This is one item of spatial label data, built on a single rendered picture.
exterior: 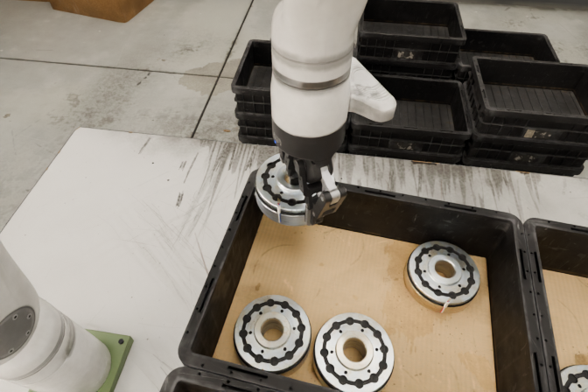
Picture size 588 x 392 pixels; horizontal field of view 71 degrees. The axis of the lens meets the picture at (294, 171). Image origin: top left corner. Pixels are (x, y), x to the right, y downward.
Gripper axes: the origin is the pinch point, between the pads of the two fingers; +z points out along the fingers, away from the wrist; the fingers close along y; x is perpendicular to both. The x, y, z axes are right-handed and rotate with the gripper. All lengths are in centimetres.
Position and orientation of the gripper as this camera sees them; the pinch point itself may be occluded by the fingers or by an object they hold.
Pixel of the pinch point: (305, 199)
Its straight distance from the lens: 51.2
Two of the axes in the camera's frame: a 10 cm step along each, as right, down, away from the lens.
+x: 9.1, -3.1, 2.8
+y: 4.1, 6.8, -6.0
